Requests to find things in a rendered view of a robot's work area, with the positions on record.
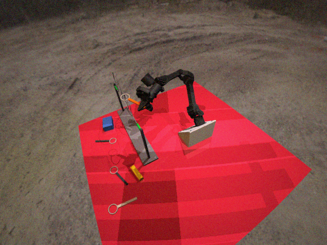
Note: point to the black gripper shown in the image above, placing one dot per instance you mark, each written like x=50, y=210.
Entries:
x=148, y=96

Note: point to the blue block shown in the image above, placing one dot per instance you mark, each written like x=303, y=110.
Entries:
x=108, y=123

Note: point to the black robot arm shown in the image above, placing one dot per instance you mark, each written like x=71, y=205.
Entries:
x=193, y=109

